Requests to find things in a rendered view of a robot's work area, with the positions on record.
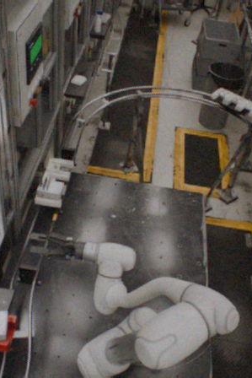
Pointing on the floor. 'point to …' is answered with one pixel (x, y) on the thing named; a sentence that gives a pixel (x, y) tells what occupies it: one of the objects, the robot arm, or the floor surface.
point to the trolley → (163, 8)
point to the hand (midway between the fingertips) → (36, 243)
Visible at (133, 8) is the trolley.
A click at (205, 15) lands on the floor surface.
